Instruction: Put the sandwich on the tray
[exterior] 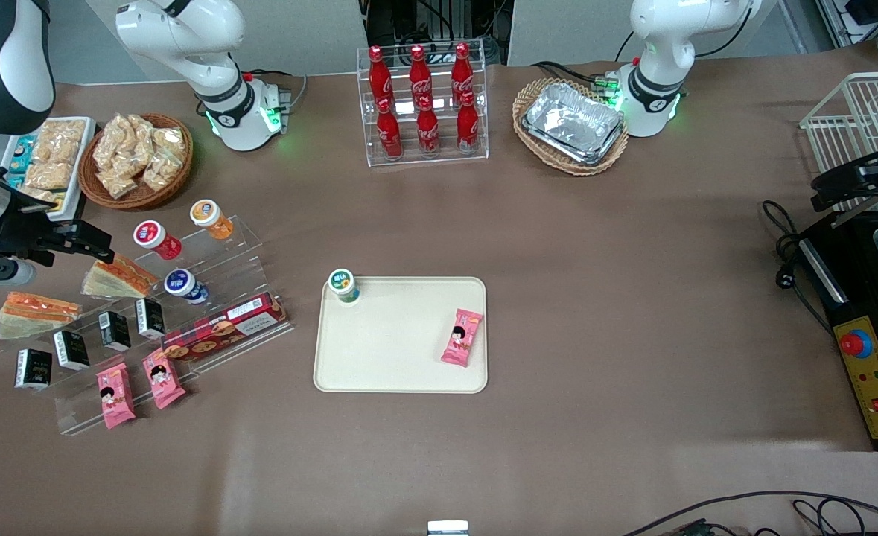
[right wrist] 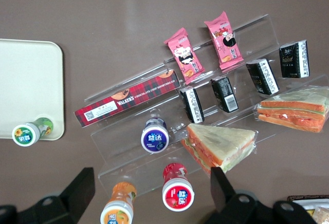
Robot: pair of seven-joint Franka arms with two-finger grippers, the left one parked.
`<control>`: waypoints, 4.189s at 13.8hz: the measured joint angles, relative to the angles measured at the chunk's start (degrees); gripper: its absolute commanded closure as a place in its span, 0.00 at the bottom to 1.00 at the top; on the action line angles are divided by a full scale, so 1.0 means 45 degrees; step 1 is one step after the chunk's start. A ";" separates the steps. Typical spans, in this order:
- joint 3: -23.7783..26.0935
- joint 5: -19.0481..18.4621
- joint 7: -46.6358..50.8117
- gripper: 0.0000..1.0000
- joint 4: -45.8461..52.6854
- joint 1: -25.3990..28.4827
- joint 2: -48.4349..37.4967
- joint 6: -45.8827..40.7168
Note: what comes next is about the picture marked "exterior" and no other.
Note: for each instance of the stack of foil trays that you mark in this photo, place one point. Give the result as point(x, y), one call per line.
point(573, 123)

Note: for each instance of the beige plastic tray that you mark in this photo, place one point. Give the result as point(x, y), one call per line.
point(401, 350)

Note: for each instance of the red lid cup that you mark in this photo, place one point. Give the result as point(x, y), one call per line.
point(152, 237)

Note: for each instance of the small white block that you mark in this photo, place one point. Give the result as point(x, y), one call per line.
point(447, 528)

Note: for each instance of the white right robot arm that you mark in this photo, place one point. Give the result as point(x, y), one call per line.
point(185, 37)

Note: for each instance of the red cola bottle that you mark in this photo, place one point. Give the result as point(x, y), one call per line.
point(418, 73)
point(389, 132)
point(462, 71)
point(379, 73)
point(427, 130)
point(468, 126)

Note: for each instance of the blue lid cup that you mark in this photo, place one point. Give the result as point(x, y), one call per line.
point(183, 286)

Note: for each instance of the orange lid cup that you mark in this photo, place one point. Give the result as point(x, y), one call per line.
point(209, 217)

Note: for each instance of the pink snack pack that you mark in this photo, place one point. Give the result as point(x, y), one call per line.
point(116, 394)
point(163, 380)
point(462, 337)

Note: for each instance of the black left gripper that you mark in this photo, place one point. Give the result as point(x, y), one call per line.
point(850, 181)

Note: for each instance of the teal snack pack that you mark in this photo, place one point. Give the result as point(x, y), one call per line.
point(23, 155)
point(14, 181)

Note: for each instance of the light woven wicker basket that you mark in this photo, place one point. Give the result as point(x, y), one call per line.
point(569, 167)

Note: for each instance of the black sealing machine yellow panel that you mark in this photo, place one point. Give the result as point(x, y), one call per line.
point(874, 372)

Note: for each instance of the red cookie box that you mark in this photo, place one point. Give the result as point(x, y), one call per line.
point(223, 327)

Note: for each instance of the triangle sandwich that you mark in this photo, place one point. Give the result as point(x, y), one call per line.
point(36, 316)
point(122, 277)

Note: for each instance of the green lid cup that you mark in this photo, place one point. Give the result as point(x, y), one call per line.
point(343, 286)

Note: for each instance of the small black carton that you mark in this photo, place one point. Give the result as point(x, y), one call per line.
point(34, 368)
point(115, 330)
point(150, 318)
point(71, 350)

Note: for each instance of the aluminium frame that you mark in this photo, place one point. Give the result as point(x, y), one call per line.
point(867, 22)

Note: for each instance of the clear acrylic stepped shelf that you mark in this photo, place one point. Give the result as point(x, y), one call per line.
point(237, 260)

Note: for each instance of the white rectangular snack tray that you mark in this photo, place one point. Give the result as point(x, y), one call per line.
point(80, 175)

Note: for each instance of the clear acrylic bottle rack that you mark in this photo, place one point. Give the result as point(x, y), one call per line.
point(476, 158)

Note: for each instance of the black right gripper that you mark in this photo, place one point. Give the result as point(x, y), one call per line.
point(23, 231)

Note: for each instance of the brown wicker basket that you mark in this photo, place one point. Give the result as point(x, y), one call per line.
point(96, 195)

